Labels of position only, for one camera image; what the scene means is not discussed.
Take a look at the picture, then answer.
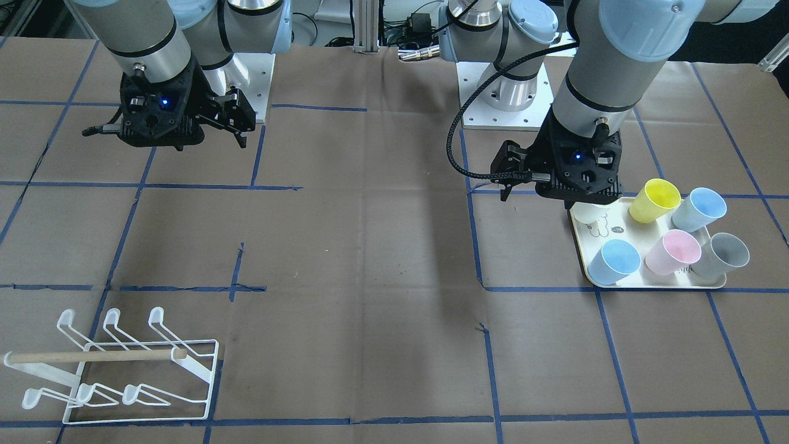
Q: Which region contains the white wire cup rack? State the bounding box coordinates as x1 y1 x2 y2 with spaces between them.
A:
3 306 219 426

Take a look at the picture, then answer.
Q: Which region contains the grey cup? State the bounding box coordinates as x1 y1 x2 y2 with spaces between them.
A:
690 232 751 280

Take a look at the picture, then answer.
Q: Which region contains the aluminium frame post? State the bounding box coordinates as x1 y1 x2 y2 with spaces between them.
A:
350 1 384 54

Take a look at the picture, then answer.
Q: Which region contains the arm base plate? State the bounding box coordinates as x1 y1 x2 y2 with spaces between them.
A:
225 53 276 124
463 65 554 131

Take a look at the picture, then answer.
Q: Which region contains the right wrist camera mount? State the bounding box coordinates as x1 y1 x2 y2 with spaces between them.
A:
82 60 208 151

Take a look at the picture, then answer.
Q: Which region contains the yellow cup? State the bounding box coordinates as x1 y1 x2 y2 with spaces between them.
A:
629 179 682 224

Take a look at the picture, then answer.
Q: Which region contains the pink cup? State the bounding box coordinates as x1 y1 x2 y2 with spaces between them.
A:
644 229 702 276

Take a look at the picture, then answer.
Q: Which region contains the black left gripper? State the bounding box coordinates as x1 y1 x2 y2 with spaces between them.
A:
490 117 568 202

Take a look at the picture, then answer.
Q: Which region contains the white cup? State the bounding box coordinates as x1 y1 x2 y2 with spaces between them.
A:
570 202 610 224

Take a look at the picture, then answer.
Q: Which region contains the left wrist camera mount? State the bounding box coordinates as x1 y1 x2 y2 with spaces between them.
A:
535 130 623 208

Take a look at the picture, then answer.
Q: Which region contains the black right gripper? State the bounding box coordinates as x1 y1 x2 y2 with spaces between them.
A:
188 59 256 149

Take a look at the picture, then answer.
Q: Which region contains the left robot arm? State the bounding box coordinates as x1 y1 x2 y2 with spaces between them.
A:
439 1 776 208

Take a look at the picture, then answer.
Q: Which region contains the cream rabbit tray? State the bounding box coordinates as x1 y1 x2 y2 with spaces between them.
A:
568 197 727 290

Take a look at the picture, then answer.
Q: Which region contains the black braided cable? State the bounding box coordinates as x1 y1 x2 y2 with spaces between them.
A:
446 42 580 181

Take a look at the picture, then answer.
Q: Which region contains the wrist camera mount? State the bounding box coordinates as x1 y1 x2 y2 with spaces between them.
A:
535 130 623 208
82 60 208 151

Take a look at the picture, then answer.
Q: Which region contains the light blue cup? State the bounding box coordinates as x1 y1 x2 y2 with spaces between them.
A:
671 187 727 232
586 239 642 285

